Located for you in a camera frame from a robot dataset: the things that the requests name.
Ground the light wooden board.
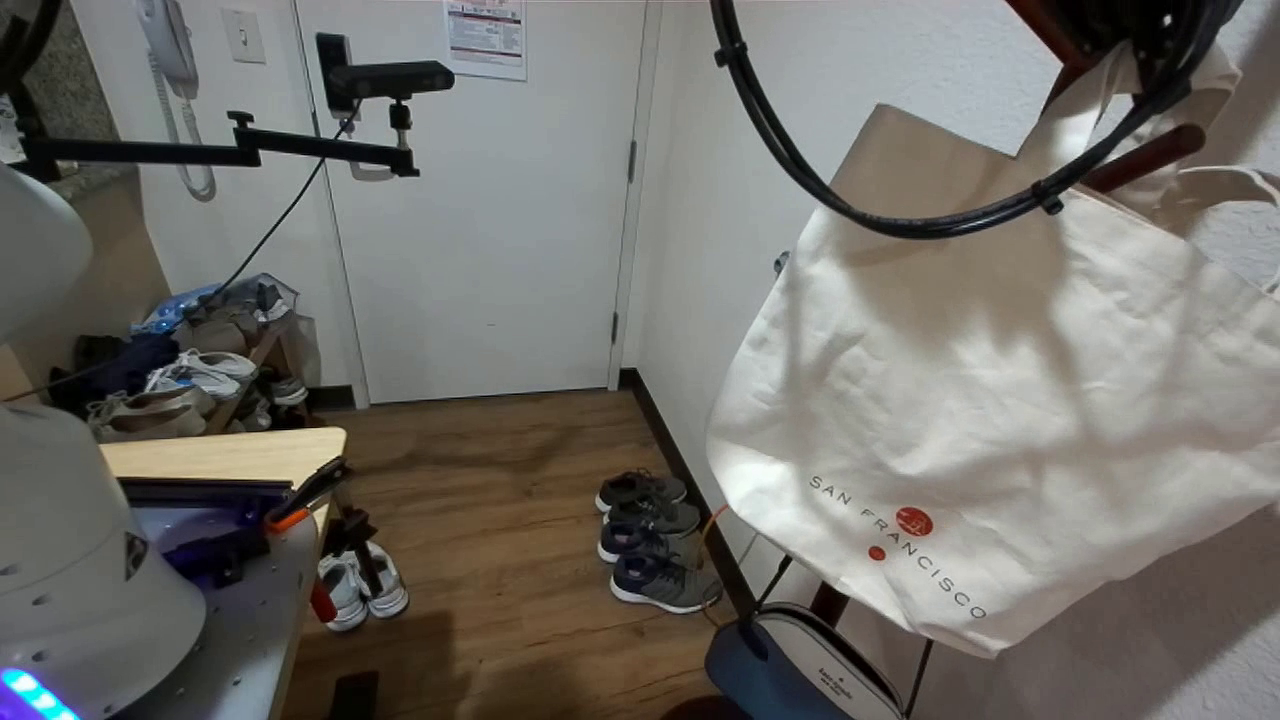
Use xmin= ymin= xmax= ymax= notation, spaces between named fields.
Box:
xmin=96 ymin=423 xmax=351 ymax=493

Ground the grey robot stand top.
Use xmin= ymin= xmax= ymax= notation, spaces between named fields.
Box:
xmin=115 ymin=501 xmax=337 ymax=720

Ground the black stereo camera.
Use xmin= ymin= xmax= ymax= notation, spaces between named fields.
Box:
xmin=313 ymin=29 xmax=462 ymax=120

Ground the paper notice on door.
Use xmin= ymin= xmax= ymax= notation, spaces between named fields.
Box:
xmin=444 ymin=0 xmax=534 ymax=90

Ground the white door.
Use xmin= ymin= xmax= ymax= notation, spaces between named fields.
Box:
xmin=292 ymin=0 xmax=652 ymax=408

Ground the white wall phone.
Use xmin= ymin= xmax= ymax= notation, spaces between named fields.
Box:
xmin=137 ymin=0 xmax=219 ymax=207

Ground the grey sneaker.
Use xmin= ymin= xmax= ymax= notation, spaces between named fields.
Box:
xmin=605 ymin=544 xmax=728 ymax=621
xmin=593 ymin=496 xmax=707 ymax=569
xmin=593 ymin=468 xmax=694 ymax=521

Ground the black orange bar clamp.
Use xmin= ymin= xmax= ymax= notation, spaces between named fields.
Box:
xmin=255 ymin=458 xmax=360 ymax=540

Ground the cluttered items pile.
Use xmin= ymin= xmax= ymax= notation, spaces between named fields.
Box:
xmin=72 ymin=270 xmax=327 ymax=444

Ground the white light switch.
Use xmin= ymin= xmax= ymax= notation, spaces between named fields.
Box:
xmin=219 ymin=5 xmax=271 ymax=70

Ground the brown wooden coat rack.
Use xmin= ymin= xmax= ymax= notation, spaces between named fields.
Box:
xmin=806 ymin=0 xmax=1213 ymax=633

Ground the cream canvas tote bag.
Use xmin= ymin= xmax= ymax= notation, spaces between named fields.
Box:
xmin=704 ymin=37 xmax=1280 ymax=664

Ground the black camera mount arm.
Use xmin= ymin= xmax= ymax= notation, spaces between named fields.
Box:
xmin=13 ymin=93 xmax=424 ymax=184

